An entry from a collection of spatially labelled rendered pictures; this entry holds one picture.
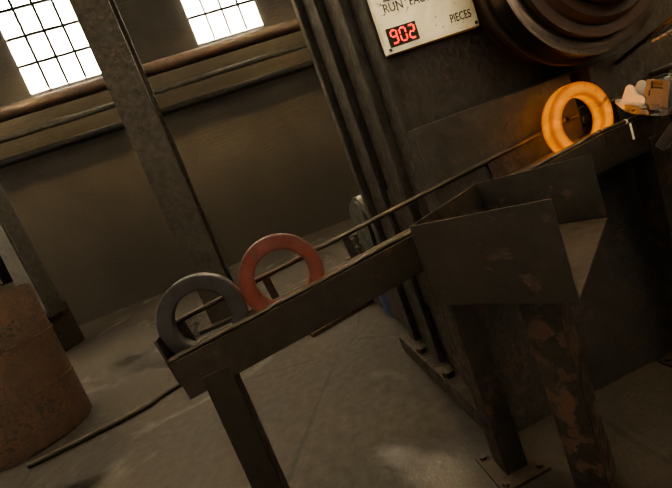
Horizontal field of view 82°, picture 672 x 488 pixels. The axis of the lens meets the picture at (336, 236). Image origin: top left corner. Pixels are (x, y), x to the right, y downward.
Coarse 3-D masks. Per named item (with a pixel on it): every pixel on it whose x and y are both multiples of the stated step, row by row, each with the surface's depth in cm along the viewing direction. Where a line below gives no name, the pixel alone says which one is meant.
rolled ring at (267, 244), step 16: (272, 240) 81; (288, 240) 82; (304, 240) 83; (256, 256) 81; (304, 256) 83; (240, 272) 80; (320, 272) 84; (240, 288) 81; (256, 288) 82; (256, 304) 82
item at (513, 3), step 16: (496, 0) 89; (512, 0) 85; (656, 0) 92; (496, 16) 91; (512, 16) 86; (528, 16) 86; (640, 16) 92; (512, 32) 91; (528, 32) 87; (544, 32) 87; (624, 32) 91; (528, 48) 93; (544, 48) 91; (560, 48) 88; (576, 48) 89; (592, 48) 90; (608, 48) 91
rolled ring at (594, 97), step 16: (560, 96) 92; (576, 96) 95; (592, 96) 94; (544, 112) 94; (560, 112) 92; (592, 112) 97; (608, 112) 95; (544, 128) 94; (560, 128) 93; (592, 128) 98; (560, 144) 93
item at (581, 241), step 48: (480, 192) 78; (528, 192) 72; (576, 192) 67; (432, 240) 58; (480, 240) 53; (528, 240) 49; (576, 240) 62; (432, 288) 62; (480, 288) 56; (528, 288) 51; (576, 288) 48; (576, 336) 67; (576, 384) 65; (576, 432) 68; (576, 480) 71
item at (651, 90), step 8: (648, 80) 87; (656, 80) 86; (664, 80) 84; (648, 88) 88; (656, 88) 86; (664, 88) 85; (648, 96) 89; (656, 96) 87; (664, 96) 85; (648, 104) 90; (656, 104) 88; (664, 104) 86; (664, 112) 87
